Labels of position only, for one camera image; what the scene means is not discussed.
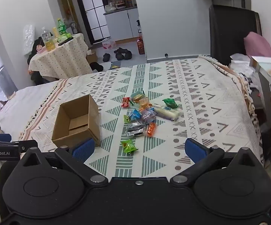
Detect white bed sheet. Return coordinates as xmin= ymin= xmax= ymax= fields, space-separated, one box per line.
xmin=0 ymin=81 xmax=61 ymax=146

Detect small cardboard floor box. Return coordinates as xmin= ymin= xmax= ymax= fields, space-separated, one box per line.
xmin=86 ymin=50 xmax=98 ymax=63

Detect black silver snack packet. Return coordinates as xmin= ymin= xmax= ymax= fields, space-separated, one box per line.
xmin=125 ymin=121 xmax=145 ymax=138

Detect black grid sliding door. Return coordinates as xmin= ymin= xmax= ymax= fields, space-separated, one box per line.
xmin=73 ymin=0 xmax=110 ymax=44

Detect glass side table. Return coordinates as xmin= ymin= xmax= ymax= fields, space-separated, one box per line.
xmin=249 ymin=56 xmax=271 ymax=146

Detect clear purple snack packet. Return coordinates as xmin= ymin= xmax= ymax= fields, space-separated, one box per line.
xmin=140 ymin=108 xmax=157 ymax=125

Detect white long snack packet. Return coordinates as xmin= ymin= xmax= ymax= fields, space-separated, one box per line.
xmin=154 ymin=106 xmax=181 ymax=122

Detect pink pillow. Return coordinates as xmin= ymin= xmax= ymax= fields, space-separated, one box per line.
xmin=243 ymin=31 xmax=271 ymax=59

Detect small orange snack packet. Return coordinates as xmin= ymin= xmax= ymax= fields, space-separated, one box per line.
xmin=145 ymin=122 xmax=158 ymax=137

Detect black flat item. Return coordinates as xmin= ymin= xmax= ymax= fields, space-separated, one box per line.
xmin=58 ymin=36 xmax=75 ymax=46

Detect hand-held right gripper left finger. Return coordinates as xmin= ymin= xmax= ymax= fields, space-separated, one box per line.
xmin=20 ymin=138 xmax=109 ymax=188

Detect dark green snack packet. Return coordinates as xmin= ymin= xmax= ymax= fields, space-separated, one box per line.
xmin=162 ymin=98 xmax=178 ymax=109

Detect green soda bottle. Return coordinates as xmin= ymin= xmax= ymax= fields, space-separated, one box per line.
xmin=57 ymin=18 xmax=66 ymax=37

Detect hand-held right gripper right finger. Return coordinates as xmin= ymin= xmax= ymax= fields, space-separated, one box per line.
xmin=169 ymin=138 xmax=261 ymax=188

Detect red label oil bottle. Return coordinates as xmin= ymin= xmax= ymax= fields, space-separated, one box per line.
xmin=136 ymin=36 xmax=146 ymax=55

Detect orange cracker packet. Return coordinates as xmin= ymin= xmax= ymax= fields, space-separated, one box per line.
xmin=139 ymin=98 xmax=153 ymax=110

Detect blue pyramid snack packet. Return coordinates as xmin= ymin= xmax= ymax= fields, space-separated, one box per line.
xmin=129 ymin=109 xmax=142 ymax=121

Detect printed blanket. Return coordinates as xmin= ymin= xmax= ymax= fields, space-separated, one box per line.
xmin=20 ymin=55 xmax=264 ymax=179

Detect white crumpled cloth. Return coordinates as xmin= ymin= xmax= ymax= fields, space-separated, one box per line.
xmin=229 ymin=53 xmax=255 ymax=80

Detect pink plastic bag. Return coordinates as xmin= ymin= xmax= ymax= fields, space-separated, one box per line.
xmin=102 ymin=37 xmax=116 ymax=50

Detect bright green snack packet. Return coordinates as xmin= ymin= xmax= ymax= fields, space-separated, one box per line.
xmin=121 ymin=139 xmax=139 ymax=155

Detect black bag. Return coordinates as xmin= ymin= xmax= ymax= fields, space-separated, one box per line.
xmin=89 ymin=61 xmax=104 ymax=73

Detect clear plastic wrapped pack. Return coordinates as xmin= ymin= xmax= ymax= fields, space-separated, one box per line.
xmin=23 ymin=25 xmax=35 ymax=55

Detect dotted cream tablecloth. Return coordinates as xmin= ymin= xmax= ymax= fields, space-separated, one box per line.
xmin=29 ymin=33 xmax=92 ymax=79

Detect brown cardboard box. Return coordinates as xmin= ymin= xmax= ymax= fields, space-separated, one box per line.
xmin=51 ymin=94 xmax=101 ymax=149

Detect clear bottle with yellow liquid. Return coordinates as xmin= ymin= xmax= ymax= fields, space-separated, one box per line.
xmin=41 ymin=27 xmax=56 ymax=51

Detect standing fan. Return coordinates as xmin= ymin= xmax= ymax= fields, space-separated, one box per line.
xmin=66 ymin=20 xmax=78 ymax=34

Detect grey bin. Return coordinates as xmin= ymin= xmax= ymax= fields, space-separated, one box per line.
xmin=0 ymin=67 xmax=10 ymax=99

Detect light green box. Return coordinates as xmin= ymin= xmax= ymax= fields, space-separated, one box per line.
xmin=57 ymin=33 xmax=72 ymax=43

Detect white kitchen cabinet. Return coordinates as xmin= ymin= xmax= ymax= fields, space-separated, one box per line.
xmin=104 ymin=7 xmax=140 ymax=42

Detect dark clothes under table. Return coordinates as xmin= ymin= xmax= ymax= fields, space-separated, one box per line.
xmin=29 ymin=70 xmax=54 ymax=86

